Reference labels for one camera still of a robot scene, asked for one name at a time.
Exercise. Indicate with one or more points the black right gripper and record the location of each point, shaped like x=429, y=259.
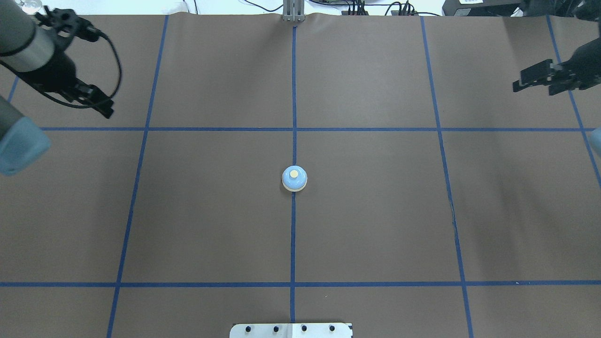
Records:
x=583, y=65

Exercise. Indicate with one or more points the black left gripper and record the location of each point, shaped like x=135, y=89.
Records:
x=57, y=71

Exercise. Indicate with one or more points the light blue call bell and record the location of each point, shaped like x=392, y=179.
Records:
x=294, y=178

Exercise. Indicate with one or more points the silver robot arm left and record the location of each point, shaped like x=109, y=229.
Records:
x=22, y=141

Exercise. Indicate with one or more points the black box top right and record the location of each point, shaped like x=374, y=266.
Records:
x=507, y=8

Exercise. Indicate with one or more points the brown paper table mat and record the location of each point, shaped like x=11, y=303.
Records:
x=439, y=203

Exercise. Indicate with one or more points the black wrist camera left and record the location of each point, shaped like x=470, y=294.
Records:
x=64, y=25

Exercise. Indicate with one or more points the aluminium frame post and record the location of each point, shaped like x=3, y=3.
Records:
x=293, y=11

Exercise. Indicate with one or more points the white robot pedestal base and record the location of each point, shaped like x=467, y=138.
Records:
x=292, y=330

